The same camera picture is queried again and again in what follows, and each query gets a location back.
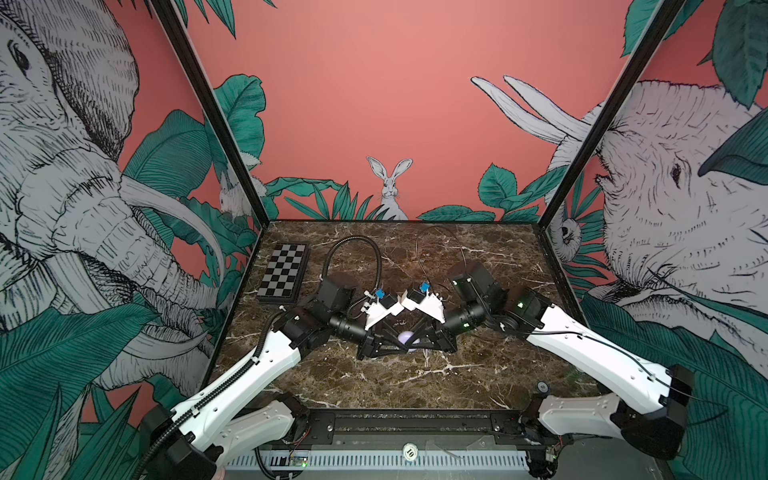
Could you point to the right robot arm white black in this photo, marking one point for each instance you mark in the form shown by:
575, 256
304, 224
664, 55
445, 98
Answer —
646, 404

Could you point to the black white checkerboard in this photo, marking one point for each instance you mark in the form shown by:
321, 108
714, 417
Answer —
283, 277

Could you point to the white slotted cable duct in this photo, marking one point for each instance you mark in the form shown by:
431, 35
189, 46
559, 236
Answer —
359, 460

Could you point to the purple earbud charging case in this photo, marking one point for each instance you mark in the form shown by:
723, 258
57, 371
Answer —
408, 339

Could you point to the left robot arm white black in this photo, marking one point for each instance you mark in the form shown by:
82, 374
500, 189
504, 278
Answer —
200, 436

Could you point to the poker chip on duct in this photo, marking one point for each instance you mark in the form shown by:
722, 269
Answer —
410, 452

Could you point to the poker chip near right base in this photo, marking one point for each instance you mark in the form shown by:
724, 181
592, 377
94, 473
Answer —
542, 387

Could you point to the black mounting rail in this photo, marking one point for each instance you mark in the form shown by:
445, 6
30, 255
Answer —
408, 423

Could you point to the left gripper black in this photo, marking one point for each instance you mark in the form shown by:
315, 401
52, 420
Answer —
377, 339

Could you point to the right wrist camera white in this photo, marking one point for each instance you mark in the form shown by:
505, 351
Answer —
423, 299

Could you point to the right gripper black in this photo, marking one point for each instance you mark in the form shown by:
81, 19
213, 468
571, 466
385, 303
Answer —
436, 331

